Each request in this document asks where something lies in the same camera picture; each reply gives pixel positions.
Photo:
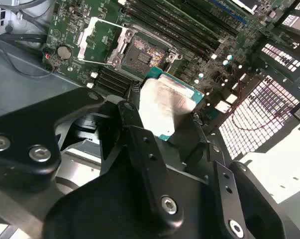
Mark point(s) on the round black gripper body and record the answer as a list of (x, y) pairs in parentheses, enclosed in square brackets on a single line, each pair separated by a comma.
[(110, 204)]

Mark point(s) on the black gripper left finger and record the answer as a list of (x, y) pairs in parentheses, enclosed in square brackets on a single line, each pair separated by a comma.
[(20, 124)]

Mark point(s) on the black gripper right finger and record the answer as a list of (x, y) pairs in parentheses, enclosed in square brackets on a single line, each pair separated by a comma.
[(224, 184)]

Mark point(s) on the silver topped CPU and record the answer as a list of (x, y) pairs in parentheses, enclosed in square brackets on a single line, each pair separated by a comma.
[(164, 107)]

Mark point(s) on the metal socket cover frame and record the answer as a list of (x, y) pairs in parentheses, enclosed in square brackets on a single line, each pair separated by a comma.
[(85, 37)]

